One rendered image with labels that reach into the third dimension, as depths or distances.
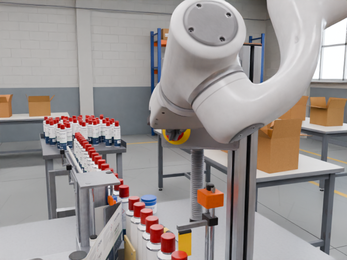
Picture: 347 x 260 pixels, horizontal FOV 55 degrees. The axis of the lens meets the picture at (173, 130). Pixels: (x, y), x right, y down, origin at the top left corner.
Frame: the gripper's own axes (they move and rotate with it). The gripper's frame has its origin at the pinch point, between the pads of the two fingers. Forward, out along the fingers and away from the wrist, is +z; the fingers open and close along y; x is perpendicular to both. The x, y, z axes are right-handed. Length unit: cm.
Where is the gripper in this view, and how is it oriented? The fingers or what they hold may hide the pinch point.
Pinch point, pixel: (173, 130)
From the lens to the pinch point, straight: 65.1
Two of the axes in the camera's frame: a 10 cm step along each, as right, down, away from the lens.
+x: 0.7, 9.3, -3.6
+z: -1.2, 3.6, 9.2
